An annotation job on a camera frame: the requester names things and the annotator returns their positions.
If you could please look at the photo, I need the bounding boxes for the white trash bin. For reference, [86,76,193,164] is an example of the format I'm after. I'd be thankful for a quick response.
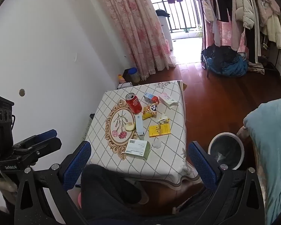
[208,132,245,170]

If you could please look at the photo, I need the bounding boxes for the pink floral curtain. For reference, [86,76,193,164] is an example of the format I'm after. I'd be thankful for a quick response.
[91,0,177,81]
[193,0,246,52]

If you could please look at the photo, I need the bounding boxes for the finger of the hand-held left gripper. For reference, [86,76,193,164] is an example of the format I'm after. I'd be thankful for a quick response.
[13,136,62,162]
[13,129,57,149]

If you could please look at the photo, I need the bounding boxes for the white power strip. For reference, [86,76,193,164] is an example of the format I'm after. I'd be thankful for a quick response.
[83,114,95,141]

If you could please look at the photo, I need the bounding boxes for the cream coat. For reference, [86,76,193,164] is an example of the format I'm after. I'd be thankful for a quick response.
[266,14,281,50]

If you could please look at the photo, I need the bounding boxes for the white puffer jacket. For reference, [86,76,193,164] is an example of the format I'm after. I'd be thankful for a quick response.
[233,0,256,29]

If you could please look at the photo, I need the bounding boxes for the plastic wrapper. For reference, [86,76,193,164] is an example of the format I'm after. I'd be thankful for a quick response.
[158,114,171,125]

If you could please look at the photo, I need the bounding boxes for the black clothes rack frame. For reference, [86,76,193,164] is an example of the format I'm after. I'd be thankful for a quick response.
[201,54,211,78]

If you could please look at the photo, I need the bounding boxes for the checked floral tablecloth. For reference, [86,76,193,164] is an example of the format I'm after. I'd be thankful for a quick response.
[81,80,195,190]

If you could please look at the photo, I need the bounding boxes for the black hanging garment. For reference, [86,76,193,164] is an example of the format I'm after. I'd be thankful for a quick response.
[211,0,233,23]

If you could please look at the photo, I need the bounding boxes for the jar with blue lid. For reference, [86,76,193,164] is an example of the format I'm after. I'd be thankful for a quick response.
[128,67,141,83]

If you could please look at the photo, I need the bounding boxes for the balcony railing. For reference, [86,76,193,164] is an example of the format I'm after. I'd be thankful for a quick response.
[152,0,202,32]

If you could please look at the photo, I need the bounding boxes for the blue white drink carton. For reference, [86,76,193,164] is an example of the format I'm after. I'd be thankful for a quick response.
[143,92,160,105]

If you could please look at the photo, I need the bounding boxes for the white pink box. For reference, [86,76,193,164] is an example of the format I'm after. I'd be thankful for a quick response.
[158,92,179,108]

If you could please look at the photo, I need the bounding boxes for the green box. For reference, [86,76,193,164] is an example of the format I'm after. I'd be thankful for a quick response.
[125,139,151,160]

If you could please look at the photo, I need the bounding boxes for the yellow panda snack packet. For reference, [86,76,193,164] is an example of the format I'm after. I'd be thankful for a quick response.
[142,103,160,120]

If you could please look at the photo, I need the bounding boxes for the light blue blanket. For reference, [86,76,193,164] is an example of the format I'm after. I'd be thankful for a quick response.
[243,97,281,221]

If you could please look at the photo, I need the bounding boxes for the pink fluffy coat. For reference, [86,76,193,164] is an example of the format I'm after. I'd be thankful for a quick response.
[250,0,281,27]

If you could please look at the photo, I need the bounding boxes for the red soda can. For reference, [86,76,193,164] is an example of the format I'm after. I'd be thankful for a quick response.
[125,92,143,114]

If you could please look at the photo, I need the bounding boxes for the yellow flat box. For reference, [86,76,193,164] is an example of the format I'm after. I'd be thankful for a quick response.
[149,123,171,138]

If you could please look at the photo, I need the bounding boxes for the pile of dark clothes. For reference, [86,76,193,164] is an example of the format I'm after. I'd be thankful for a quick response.
[201,45,249,78]

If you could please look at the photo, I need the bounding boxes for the white appliance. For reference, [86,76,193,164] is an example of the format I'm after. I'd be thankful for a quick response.
[156,9,174,40]

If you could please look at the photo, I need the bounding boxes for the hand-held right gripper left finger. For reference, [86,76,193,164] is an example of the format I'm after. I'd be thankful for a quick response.
[14,141,92,225]

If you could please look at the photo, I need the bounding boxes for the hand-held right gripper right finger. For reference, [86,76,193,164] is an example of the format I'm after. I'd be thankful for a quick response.
[188,141,265,225]

